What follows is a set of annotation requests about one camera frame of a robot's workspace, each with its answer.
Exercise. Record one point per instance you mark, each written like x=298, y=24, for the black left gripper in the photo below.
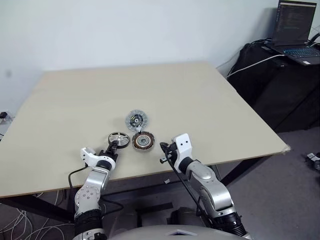
x=108, y=153

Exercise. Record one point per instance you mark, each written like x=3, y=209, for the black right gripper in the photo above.
x=172, y=153

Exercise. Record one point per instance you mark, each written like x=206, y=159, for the grey robot torso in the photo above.
x=150, y=232

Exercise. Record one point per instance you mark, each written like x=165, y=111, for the black open laptop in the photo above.
x=293, y=27

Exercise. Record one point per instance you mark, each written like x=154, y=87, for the black power adapter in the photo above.
x=3, y=115

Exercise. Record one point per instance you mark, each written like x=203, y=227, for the large black equipment case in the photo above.
x=280, y=95

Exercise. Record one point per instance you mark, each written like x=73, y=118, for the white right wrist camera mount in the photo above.
x=183, y=145

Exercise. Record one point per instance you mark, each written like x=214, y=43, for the copper wound motor housing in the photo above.
x=142, y=141

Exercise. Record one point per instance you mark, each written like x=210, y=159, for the small white tag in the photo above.
x=166, y=181

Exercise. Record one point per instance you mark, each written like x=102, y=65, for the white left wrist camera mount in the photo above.
x=91, y=158

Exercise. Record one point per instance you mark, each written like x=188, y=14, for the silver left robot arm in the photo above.
x=92, y=182

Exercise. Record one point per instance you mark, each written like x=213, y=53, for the black metal table frame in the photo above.
x=240, y=170

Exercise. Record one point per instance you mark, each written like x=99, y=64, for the small grey black device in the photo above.
x=312, y=160

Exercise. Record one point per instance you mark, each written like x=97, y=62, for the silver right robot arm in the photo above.
x=212, y=190

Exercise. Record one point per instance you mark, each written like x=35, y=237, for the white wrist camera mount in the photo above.
x=91, y=158
x=183, y=145

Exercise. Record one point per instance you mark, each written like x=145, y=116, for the white power strip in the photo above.
x=6, y=120

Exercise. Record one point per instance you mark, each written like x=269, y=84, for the silver round motor lid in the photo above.
x=136, y=120

